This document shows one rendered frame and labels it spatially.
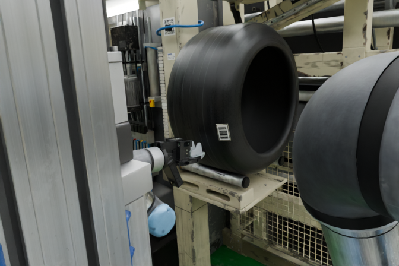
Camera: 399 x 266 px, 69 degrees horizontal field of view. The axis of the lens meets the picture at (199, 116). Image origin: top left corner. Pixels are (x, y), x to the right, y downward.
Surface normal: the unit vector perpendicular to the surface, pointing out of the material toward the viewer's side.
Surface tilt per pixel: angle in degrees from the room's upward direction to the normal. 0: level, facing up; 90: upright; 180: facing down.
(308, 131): 82
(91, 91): 90
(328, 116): 73
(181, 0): 90
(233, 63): 65
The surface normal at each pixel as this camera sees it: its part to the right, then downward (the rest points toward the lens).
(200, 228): 0.73, 0.10
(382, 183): -0.81, 0.40
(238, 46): 0.14, -0.40
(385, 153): -0.86, 0.06
